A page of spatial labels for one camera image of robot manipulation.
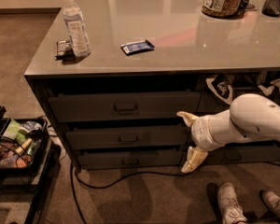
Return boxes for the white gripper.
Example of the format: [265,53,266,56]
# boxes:
[176,111,231,174]

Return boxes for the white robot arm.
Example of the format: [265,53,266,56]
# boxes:
[176,93,280,173]

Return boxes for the grey drawer cabinet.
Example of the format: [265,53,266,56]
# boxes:
[25,0,280,169]

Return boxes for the left white sneaker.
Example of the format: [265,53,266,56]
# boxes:
[217,183,247,224]

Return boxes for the white sneaker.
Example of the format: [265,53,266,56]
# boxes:
[261,190,280,219]
[217,183,247,224]

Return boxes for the right white sneaker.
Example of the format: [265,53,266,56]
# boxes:
[261,190,280,219]

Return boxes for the blue snack packet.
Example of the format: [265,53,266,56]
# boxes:
[120,40,155,56]

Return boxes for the large popcorn kernel jar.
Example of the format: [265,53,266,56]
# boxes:
[202,0,241,18]

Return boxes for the clear plastic water bottle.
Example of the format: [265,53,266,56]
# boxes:
[63,0,91,58]

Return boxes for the green snack bag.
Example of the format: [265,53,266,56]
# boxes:
[3,119,43,145]

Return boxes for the black power cable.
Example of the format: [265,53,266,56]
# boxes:
[69,161,280,224]

